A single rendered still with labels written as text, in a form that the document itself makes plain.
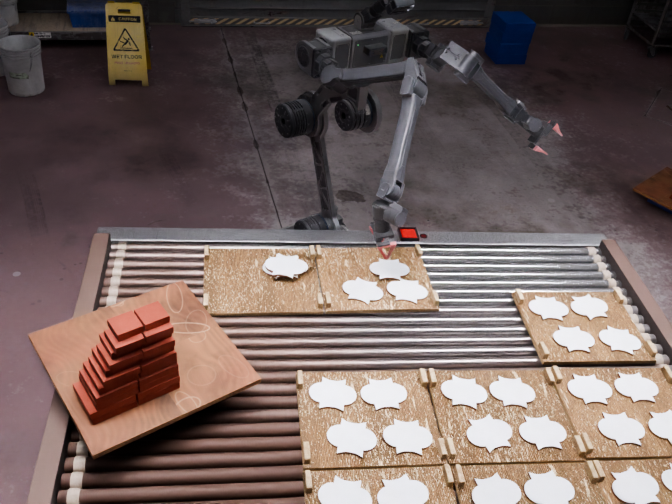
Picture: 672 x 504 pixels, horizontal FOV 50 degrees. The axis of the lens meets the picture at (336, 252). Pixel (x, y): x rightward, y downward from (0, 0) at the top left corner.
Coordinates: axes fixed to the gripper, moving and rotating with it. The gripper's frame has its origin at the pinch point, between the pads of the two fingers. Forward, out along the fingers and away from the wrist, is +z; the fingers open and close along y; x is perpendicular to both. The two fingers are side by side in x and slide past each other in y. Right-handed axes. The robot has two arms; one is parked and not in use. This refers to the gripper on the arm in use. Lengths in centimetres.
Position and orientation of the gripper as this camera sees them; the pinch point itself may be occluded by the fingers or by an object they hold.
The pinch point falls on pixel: (383, 249)
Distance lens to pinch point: 259.6
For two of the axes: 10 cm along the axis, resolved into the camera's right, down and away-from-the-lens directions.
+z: 0.9, 8.1, 5.8
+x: -9.8, 1.8, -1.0
